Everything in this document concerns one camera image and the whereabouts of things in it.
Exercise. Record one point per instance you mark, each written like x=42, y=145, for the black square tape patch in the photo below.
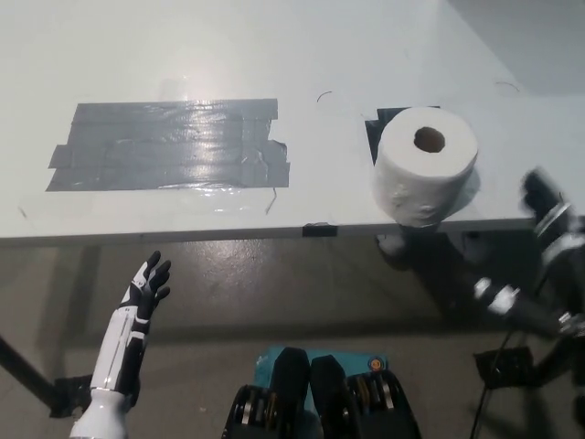
x=372, y=135

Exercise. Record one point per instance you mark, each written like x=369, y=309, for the white shoe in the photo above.
x=392, y=246

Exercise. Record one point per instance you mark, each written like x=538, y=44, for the black table leg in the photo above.
x=560, y=363
x=23, y=366

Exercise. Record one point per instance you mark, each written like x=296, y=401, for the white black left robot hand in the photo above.
x=116, y=347

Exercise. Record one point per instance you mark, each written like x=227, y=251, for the grey duct tape patch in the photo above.
x=160, y=146

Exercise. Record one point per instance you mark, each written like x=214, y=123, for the white toilet paper roll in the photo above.
x=411, y=183

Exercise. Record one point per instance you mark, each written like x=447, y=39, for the black teal robot body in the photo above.
x=329, y=402

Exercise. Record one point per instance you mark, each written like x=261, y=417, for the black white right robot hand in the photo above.
x=560, y=256

